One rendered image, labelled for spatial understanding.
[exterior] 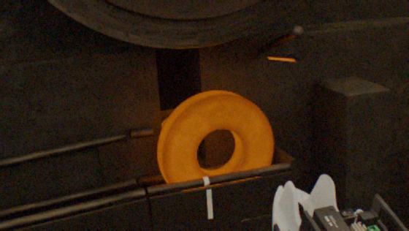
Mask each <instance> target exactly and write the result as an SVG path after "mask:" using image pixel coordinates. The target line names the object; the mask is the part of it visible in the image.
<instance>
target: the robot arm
mask: <svg viewBox="0 0 409 231"><path fill-rule="evenodd" d="M383 209H384V210H385V212H386V213H387V214H388V215H389V217H390V218H391V219H392V221H393V222H394V223H395V224H396V226H397V227H398V229H397V231H408V230H407V229H406V228H405V226H404V225H403V223H402V222H400V220H399V219H398V218H397V217H396V215H395V214H394V213H393V212H392V210H391V209H390V208H389V207H388V205H387V204H386V203H385V202H384V200H382V199H381V196H379V195H378V194H375V196H374V198H373V204H372V208H371V209H370V210H369V211H362V210H360V209H358V210H357V212H353V210H352V209H348V210H344V211H338V209H337V204H336V199H335V184H334V183H333V181H332V179H331V178H330V177H329V176H328V175H320V177H319V179H318V181H317V183H316V185H315V186H314V187H313V191H312V192H311V193H310V195H309V194H308V193H306V192H303V191H301V190H299V189H297V188H294V184H293V183H292V182H291V181H289V182H287V183H286V184H285V185H284V186H279V187H278V190H277V192H276V195H275V199H274V203H273V208H272V231H381V230H382V231H388V230H387V229H386V227H385V226H384V225H383V223H382V222H381V221H380V218H381V214H382V211H383ZM376 224H377V225H378V227H380V229H381V230H379V229H378V227H376Z"/></svg>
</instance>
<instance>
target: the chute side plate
mask: <svg viewBox="0 0 409 231"><path fill-rule="evenodd" d="M289 181H291V182H292V172H287V173H277V174H273V175H266V176H262V177H258V178H252V179H248V180H244V181H234V182H230V183H223V184H220V185H215V186H208V187H202V188H198V189H191V190H187V191H184V192H173V193H169V194H163V195H159V196H155V197H149V202H150V210H149V207H148V200H147V198H143V199H140V200H135V201H131V202H126V203H123V204H120V205H113V206H110V207H107V208H101V209H98V210H95V211H89V212H86V213H81V214H76V215H73V216H69V217H64V218H62V219H57V220H52V221H48V222H43V223H40V224H36V225H35V224H33V225H31V226H28V227H22V228H20V229H14V230H10V231H241V221H242V220H244V219H250V218H253V217H257V216H266V215H270V214H272V208H273V203H274V199H275V195H276V192H277V190H278V187H279V186H284V185H285V184H286V183H287V182H289ZM208 189H211V192H212V204H213V219H209V218H208V205H207V190H208ZM150 218H151V220H150ZM151 223H152V224H151Z"/></svg>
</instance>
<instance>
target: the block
mask: <svg viewBox="0 0 409 231"><path fill-rule="evenodd" d="M392 96H393V95H392V93H391V90H390V89H389V88H387V87H385V86H382V85H379V84H377V83H371V82H370V81H367V80H364V79H362V78H360V77H342V78H338V79H332V80H321V81H320V82H317V83H316V85H315V87H314V126H315V172H314V186H315V185H316V183H317V181H318V179H319V177H320V175H328V176H329V177H330V178H331V179H332V181H333V183H334V184H335V199H336V204H337V209H338V211H344V210H348V209H352V210H353V212H357V210H358V209H360V210H362V211H369V210H370V209H371V208H372V204H373V198H374V196H375V194H378V195H379V196H381V199H382V200H384V202H385V203H386V204H387V205H388V203H389V181H390V161H391V118H392Z"/></svg>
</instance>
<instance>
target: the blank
mask: <svg viewBox="0 0 409 231"><path fill-rule="evenodd" d="M217 129H228V130H230V131H231V133H232V134H233V135H234V141H235V147H234V154H233V156H232V158H231V159H230V160H229V161H228V162H227V164H225V165H224V166H222V167H221V168H219V169H217V170H204V169H202V168H201V167H200V166H199V164H198V161H197V158H196V152H197V149H198V147H199V144H200V143H201V141H202V140H203V138H204V137H205V136H206V135H208V134H209V133H211V132H213V131H215V130H217ZM273 153H274V138H273V133H272V129H271V126H270V123H269V121H268V120H267V117H266V116H265V114H264V113H263V112H262V111H261V109H260V108H258V107H257V106H256V105H255V104H254V103H252V102H250V101H249V100H247V99H246V98H244V97H242V96H239V95H237V94H234V93H232V92H229V91H222V90H214V91H206V92H202V93H200V94H197V95H193V96H191V97H190V98H189V99H187V100H186V101H184V102H182V103H181V104H180V105H179V106H177V108H175V109H174V110H173V112H172V113H171V114H170V116H169V117H168V119H167V120H166V121H165V123H164V126H163V128H162V130H161V133H160V135H159V138H158V150H157V154H158V164H159V169H160V171H161V174H162V175H163V177H164V179H165V181H166V182H167V183H173V182H178V181H188V180H191V179H196V178H202V177H205V176H211V175H221V174H225V173H233V172H236V171H240V170H247V169H255V168H258V167H266V166H269V165H271V162H272V157H273Z"/></svg>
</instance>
